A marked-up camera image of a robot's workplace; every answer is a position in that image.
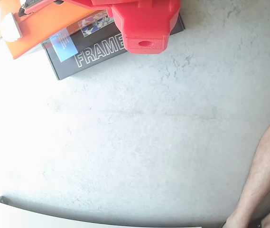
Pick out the orange box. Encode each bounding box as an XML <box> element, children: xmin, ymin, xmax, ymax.
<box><xmin>0</xmin><ymin>0</ymin><xmax>113</xmax><ymax>60</ymax></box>

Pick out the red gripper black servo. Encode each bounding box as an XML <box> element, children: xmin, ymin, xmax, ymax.
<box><xmin>23</xmin><ymin>0</ymin><xmax>65</xmax><ymax>15</ymax></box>

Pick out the black frame kit box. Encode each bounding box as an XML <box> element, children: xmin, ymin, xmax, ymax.
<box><xmin>42</xmin><ymin>9</ymin><xmax>186</xmax><ymax>81</ymax></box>

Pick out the white board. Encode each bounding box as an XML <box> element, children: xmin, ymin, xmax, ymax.
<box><xmin>0</xmin><ymin>196</ymin><xmax>203</xmax><ymax>228</ymax></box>

